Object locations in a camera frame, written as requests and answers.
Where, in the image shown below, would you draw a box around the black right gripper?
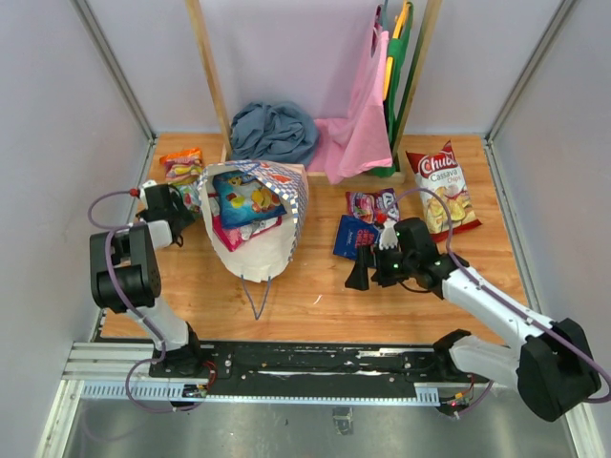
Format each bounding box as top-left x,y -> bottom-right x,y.
345,241 -> 416,291

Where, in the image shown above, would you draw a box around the teal Fox's candy bag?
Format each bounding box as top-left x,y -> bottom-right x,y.
174,182 -> 201,215

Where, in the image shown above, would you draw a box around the colourful orange candy bag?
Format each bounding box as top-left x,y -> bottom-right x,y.
158,147 -> 204,185

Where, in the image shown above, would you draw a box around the blue Burts chips bag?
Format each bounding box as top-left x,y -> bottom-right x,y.
332,215 -> 380,260

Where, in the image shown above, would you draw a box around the purple snack packet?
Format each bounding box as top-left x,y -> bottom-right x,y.
345,188 -> 400,224

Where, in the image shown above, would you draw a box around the blue checkered paper bag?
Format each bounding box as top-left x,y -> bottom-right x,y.
198,160 -> 309,285

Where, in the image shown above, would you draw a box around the red Chubi cassava chips bag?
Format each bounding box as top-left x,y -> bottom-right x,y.
406,141 -> 481,242

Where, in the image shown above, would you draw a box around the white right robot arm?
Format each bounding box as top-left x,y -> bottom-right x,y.
345,218 -> 610,422

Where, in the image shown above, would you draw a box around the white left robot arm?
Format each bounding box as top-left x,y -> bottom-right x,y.
87,180 -> 204,378

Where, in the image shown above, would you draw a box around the blue gummy candy bag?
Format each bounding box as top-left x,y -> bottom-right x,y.
213,171 -> 286,229

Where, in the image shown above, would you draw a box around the pink snack packet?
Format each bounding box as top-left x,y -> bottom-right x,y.
212,216 -> 282,252

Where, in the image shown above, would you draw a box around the blue crumpled cloth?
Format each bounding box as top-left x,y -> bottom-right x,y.
230,102 -> 319,167

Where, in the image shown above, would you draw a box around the pink t-shirt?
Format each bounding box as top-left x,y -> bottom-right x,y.
306,18 -> 392,184

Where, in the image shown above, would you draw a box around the green t-shirt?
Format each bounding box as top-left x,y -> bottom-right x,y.
363,1 -> 406,177

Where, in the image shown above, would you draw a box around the yellow clothes hanger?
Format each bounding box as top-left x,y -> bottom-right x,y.
383,1 -> 413,101

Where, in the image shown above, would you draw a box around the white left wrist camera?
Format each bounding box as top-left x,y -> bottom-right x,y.
128,179 -> 158,201

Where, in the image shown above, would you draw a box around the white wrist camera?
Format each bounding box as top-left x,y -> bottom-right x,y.
374,213 -> 399,250
128,179 -> 158,201

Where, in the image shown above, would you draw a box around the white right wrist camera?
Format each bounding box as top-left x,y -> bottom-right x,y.
374,213 -> 399,250

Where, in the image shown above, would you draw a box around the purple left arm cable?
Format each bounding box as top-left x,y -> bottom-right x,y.
88,188 -> 206,412

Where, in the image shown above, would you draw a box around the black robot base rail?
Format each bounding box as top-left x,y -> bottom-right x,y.
149,342 -> 485,406

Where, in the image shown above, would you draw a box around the aluminium frame rails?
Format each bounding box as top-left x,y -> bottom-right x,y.
60,1 -> 610,457

